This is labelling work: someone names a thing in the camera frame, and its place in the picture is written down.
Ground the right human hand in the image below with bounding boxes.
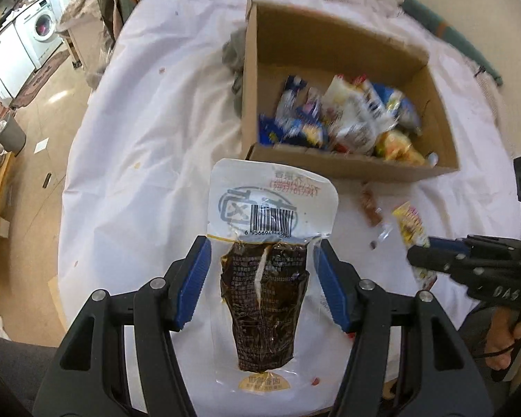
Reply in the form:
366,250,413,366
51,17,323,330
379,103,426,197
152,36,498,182
485,307,521,376

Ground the dark cloth beside box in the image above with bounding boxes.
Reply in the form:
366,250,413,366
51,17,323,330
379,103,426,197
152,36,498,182
222,27,246,118

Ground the white purple candy packet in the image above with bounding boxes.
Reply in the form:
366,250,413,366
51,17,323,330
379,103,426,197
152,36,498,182
275,75,321,125

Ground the grey trash bin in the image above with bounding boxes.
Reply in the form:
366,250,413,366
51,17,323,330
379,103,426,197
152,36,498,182
0,115,27,156

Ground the blue green popcorn snack bag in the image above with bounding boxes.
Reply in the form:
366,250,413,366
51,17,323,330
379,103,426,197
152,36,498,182
373,84,422,137

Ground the white washing machine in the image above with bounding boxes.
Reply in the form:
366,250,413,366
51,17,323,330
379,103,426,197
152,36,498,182
14,0,62,70

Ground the white silver crumpled snack bag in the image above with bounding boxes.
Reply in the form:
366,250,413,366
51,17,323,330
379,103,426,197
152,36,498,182
322,74,394,155

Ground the white patterned bed sheet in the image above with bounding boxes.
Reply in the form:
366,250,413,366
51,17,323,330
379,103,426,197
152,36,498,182
58,0,521,416

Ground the green orange rolled mat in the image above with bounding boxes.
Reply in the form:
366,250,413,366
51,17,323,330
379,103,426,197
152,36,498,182
401,0,504,87

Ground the dark meat snack pouch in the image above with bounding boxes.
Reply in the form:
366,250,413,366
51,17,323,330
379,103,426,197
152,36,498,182
208,158,339,393

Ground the yellow chips bag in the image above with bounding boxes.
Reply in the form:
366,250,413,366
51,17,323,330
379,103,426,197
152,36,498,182
374,130,426,166

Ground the yellow pink candy bar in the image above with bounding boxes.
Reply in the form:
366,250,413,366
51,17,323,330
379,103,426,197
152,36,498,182
392,202,438,291

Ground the brown cardboard box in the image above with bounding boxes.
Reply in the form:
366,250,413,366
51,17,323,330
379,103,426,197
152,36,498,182
242,0,458,182

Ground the white kitchen cabinet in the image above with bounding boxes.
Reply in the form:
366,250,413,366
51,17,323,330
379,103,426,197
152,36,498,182
0,24,34,99

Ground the blue yellow cartoon snack bag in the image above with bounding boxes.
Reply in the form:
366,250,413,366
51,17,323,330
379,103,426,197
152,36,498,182
258,113,328,150

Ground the small brown snack packet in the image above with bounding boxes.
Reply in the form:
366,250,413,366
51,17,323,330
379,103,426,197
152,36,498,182
359,183,391,245

